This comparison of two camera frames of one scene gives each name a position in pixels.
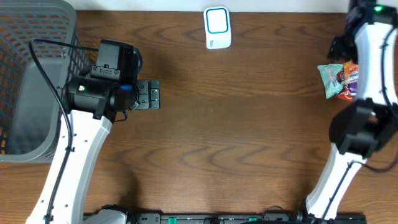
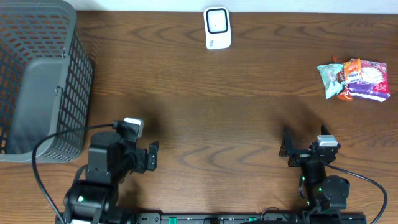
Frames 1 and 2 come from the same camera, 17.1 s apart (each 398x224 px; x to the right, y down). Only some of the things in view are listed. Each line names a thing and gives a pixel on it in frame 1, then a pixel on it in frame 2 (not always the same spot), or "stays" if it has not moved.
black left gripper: (148, 94) -> (142, 160)
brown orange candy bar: (346, 95) stays
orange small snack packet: (351, 71) stays
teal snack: (328, 74) stays
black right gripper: (339, 47) -> (287, 150)
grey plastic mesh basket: (30, 119) stays
